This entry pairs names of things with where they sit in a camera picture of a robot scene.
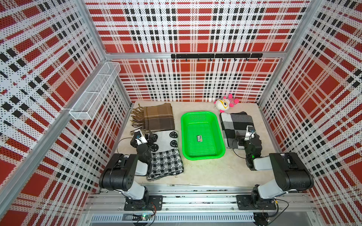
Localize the brown plaid fringed scarf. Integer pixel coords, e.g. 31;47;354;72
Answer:
130;103;175;135

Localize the black white smiley scarf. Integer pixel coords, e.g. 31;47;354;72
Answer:
147;130;184;181

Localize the grey black checked scarf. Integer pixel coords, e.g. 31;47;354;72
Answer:
220;112;254;149

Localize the green plastic basket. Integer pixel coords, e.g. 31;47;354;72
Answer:
181;112;225;161

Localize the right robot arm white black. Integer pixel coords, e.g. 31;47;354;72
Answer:
237;133;314;202

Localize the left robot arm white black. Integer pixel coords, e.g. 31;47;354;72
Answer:
99;131;157;203

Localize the basket label sticker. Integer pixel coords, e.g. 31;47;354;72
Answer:
197;135;203;142

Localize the pink white plush toy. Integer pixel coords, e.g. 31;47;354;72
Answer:
214;94;240;113

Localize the green circuit board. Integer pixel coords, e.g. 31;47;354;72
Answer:
132;214;153;221

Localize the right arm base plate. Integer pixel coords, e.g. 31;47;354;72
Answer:
236;195;277;211

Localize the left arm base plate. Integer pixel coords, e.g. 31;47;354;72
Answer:
123;195;164;211

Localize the white wire mesh shelf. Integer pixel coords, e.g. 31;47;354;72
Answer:
70;62;121;120

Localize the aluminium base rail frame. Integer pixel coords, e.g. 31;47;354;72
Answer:
80;185;322;226

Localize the black hook rail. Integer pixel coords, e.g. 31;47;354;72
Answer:
171;53;263;60

